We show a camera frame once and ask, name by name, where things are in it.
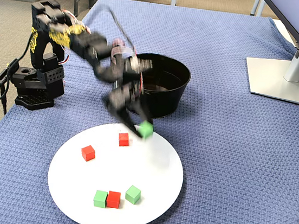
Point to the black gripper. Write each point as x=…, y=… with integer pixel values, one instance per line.
x=121, y=99

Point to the green cube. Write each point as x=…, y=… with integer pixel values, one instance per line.
x=100, y=199
x=146, y=129
x=133, y=194

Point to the red cube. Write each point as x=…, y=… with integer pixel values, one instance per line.
x=113, y=199
x=123, y=139
x=88, y=153

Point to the white round plate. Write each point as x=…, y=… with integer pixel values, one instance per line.
x=103, y=174

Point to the black metal bucket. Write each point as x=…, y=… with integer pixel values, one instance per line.
x=167, y=98

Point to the blue woven table cloth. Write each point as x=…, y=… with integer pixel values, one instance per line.
x=215, y=153

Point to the silver monitor stand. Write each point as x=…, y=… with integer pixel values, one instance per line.
x=278, y=81

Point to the small camera circuit board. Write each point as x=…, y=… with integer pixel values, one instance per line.
x=141, y=64

